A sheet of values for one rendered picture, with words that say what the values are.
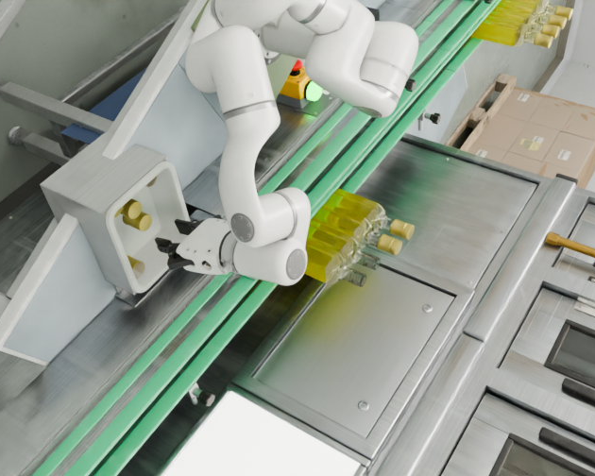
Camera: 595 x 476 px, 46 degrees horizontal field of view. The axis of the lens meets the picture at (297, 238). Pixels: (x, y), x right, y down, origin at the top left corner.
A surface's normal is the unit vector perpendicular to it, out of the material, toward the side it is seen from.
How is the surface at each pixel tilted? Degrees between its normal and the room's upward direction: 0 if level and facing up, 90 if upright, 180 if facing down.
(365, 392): 90
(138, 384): 90
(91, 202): 90
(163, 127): 0
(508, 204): 90
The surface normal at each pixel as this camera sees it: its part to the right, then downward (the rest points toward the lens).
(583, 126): -0.08, -0.68
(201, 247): -0.36, -0.67
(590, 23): -0.55, 0.64
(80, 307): 0.83, 0.35
